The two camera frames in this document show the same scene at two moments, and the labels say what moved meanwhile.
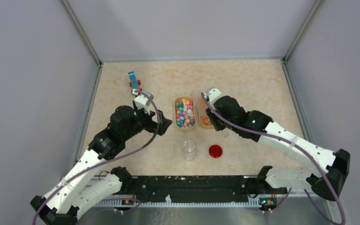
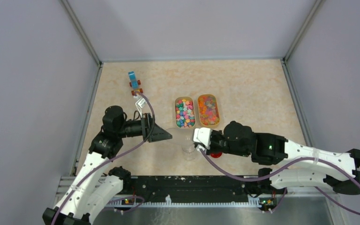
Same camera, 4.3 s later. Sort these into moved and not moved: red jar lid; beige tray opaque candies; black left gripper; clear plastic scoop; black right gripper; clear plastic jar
Moved: black left gripper; clear plastic scoop; black right gripper
Not moved: red jar lid; clear plastic jar; beige tray opaque candies
